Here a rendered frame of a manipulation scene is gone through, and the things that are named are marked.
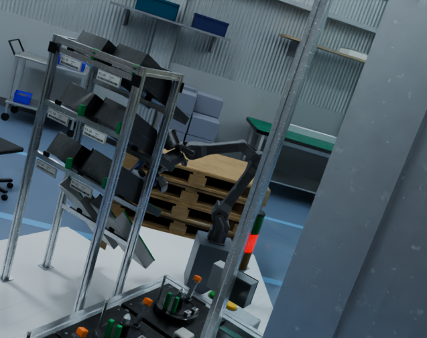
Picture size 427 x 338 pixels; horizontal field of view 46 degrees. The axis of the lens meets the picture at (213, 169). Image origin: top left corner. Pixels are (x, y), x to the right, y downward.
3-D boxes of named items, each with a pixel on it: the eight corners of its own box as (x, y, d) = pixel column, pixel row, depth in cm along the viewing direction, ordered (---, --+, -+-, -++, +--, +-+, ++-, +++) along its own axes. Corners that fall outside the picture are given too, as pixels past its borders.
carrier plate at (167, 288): (167, 288, 171) (168, 282, 171) (224, 324, 160) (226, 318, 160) (119, 308, 151) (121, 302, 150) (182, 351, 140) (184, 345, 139)
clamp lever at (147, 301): (135, 322, 138) (148, 297, 139) (140, 326, 137) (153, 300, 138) (128, 322, 135) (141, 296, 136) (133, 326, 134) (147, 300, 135)
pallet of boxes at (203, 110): (152, 151, 735) (172, 80, 709) (200, 165, 742) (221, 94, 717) (144, 171, 627) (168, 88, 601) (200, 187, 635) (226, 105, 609)
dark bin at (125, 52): (158, 112, 165) (171, 93, 166) (186, 125, 157) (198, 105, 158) (104, 64, 143) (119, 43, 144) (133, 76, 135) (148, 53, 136)
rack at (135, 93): (46, 262, 181) (100, 43, 162) (120, 314, 164) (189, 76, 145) (-6, 277, 163) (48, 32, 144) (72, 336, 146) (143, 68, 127)
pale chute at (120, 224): (123, 251, 179) (131, 242, 181) (145, 269, 171) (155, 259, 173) (89, 202, 159) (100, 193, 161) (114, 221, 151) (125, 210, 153)
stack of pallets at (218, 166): (230, 246, 479) (258, 164, 459) (238, 288, 401) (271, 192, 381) (108, 213, 466) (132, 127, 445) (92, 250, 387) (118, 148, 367)
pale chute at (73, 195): (93, 233, 186) (102, 224, 188) (114, 249, 178) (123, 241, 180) (57, 184, 166) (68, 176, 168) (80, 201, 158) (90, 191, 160)
